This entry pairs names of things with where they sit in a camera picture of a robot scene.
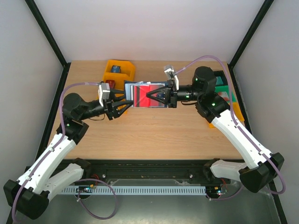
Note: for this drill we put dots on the white red card stack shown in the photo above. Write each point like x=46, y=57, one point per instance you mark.
x=224, y=95

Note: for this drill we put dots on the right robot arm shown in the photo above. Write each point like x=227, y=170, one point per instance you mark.
x=260, y=165

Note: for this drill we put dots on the black frame post left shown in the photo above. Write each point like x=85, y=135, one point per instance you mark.
x=47, y=32

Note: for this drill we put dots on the black bin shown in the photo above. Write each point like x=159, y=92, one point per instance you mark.
x=222, y=75

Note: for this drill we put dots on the teal card stack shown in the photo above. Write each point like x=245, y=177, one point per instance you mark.
x=219, y=81

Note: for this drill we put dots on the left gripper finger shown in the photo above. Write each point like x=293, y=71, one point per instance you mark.
x=117, y=91
x=121, y=106

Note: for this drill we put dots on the light blue cable duct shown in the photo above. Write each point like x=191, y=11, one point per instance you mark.
x=137, y=190

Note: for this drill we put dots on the black frame post right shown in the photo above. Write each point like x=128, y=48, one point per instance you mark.
x=251, y=31

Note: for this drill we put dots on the green bin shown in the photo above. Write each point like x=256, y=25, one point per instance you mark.
x=225, y=88

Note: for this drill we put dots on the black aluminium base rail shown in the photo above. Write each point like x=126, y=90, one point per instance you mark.
x=191, y=171

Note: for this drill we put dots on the blue card stack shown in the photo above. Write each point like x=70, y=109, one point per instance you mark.
x=115, y=69

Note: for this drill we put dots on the black frame post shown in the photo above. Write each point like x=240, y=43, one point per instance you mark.
x=47, y=32
x=251, y=31

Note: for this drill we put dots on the red VIP card stack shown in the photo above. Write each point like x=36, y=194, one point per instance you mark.
x=111, y=83

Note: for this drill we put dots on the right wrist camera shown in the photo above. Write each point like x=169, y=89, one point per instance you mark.
x=172, y=78

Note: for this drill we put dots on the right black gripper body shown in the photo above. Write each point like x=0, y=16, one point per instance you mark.
x=173, y=96

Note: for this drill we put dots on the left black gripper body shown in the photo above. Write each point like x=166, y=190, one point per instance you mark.
x=107, y=108

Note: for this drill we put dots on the blue leather card holder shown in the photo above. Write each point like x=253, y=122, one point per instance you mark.
x=128, y=88

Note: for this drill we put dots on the yellow three-compartment bin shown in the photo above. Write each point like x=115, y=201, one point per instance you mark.
x=127, y=74

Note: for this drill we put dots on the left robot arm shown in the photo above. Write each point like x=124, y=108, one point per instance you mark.
x=32, y=192

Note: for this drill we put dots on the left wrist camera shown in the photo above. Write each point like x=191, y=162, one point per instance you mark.
x=103, y=92

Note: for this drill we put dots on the red credit card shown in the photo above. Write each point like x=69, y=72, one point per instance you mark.
x=139, y=95

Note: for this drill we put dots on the yellow bin right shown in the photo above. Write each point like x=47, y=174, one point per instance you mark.
x=237, y=113

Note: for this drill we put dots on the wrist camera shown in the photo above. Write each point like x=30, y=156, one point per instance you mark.
x=103, y=92
x=172, y=78

